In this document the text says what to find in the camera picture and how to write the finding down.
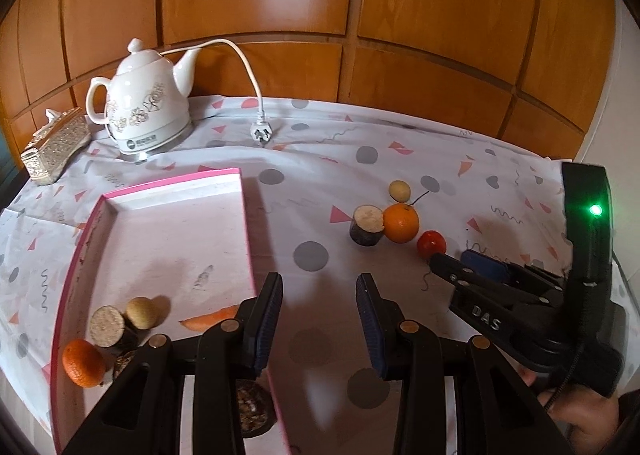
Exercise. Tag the person's right hand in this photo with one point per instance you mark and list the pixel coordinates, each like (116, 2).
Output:
(590, 420)

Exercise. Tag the large dark cut tuber piece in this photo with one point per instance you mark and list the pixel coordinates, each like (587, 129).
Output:
(107, 325)

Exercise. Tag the white ceramic electric kettle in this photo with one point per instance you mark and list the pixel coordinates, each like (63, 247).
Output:
(145, 105)

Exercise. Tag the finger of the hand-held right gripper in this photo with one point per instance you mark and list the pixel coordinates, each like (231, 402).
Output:
(482, 262)
(450, 267)

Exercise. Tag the small yellow potato on table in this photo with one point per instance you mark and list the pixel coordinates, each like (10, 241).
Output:
(400, 190)

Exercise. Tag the red tomato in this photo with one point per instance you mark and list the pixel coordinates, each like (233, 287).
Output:
(431, 244)

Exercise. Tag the silver ornate tissue box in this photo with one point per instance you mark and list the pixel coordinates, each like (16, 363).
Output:
(55, 150)

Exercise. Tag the dark round tuber piece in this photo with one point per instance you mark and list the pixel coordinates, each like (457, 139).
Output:
(125, 364)
(255, 410)

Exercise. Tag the small dark cut tuber piece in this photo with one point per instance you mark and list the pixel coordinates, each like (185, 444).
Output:
(367, 225)

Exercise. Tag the pink shallow box tray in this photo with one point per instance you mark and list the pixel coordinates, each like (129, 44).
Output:
(175, 235)

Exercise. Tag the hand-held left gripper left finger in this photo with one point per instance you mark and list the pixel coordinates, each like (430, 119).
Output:
(267, 320)

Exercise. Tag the orange carrot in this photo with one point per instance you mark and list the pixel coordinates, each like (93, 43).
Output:
(210, 321)

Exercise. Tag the orange mandarin with stem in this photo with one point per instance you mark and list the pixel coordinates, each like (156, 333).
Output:
(400, 224)

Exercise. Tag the white patterned tablecloth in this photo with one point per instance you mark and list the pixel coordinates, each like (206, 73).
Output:
(350, 175)

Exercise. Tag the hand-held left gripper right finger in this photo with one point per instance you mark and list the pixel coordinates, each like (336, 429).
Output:
(370, 320)

